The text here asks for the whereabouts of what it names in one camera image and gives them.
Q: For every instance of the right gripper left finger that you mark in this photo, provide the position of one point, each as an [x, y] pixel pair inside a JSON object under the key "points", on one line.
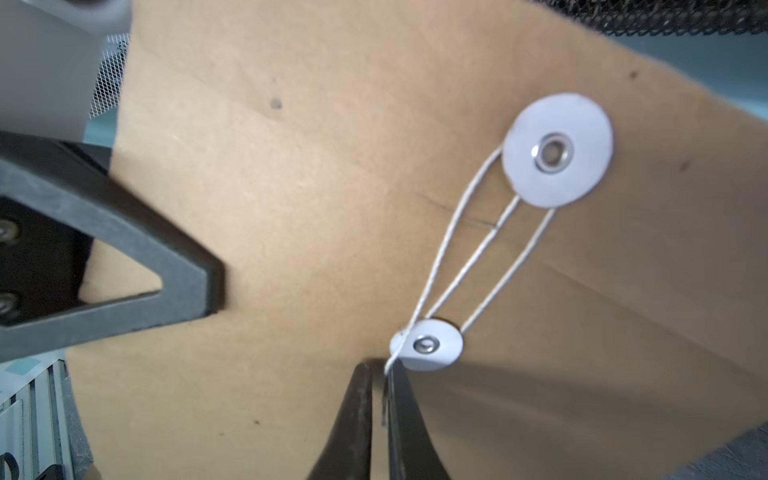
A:
{"points": [[347, 452]]}

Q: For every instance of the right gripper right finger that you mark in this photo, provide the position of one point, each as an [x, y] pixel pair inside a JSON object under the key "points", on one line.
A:
{"points": [[411, 453]]}

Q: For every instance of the black wire mesh basket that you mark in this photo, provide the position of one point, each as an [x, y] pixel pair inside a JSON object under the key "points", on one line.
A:
{"points": [[666, 17]]}

